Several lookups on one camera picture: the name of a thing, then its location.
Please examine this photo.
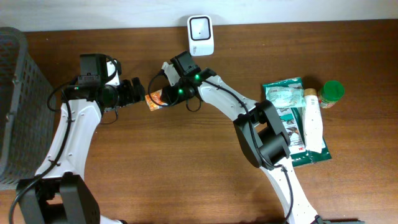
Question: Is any grey plastic mesh basket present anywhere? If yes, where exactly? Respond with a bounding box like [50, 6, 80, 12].
[1, 27, 55, 190]

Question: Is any green lid jar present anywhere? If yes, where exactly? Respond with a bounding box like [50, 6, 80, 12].
[318, 80, 345, 108]

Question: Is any small orange packet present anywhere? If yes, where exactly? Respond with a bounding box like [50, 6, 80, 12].
[145, 90, 165, 111]

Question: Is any white cream tube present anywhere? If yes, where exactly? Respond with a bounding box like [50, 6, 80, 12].
[302, 88, 323, 153]

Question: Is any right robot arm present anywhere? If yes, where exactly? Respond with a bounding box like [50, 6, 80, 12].
[159, 68, 323, 223]

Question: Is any mint green tissue packet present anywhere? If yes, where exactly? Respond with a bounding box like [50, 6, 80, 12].
[266, 86, 305, 108]

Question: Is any white barcode scanner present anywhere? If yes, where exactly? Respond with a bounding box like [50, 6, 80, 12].
[187, 15, 215, 57]

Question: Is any green wipes packet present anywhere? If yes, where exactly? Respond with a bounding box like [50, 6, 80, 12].
[262, 77, 332, 167]

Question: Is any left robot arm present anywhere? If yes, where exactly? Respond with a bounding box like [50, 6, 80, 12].
[9, 77, 145, 223]

